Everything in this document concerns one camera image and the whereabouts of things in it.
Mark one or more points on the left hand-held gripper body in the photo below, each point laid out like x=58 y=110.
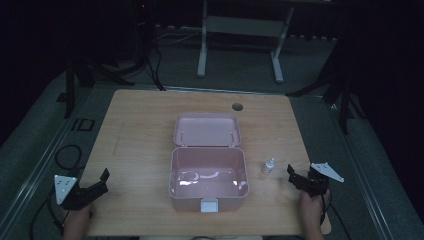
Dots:
x=68 y=195

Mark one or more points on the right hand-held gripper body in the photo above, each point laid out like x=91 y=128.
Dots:
x=316 y=185

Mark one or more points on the small white bottle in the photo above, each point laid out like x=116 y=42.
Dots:
x=268 y=167

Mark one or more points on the pink plastic box with lid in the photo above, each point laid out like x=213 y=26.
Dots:
x=208 y=166

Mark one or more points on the person's right hand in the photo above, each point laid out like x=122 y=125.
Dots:
x=311 y=208

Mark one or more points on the person's left hand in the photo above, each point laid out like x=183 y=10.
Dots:
x=78 y=218

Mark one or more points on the black metal stand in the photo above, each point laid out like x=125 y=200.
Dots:
x=86 y=73
x=340 y=90

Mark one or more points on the dark equipment tower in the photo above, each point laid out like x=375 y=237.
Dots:
x=142 y=30

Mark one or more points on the metal floor rail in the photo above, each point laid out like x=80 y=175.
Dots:
x=40 y=160
x=363 y=180

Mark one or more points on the black square floor bracket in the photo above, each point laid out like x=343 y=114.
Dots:
x=83 y=124

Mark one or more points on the white metal desk frame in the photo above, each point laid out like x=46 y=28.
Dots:
x=240 y=26

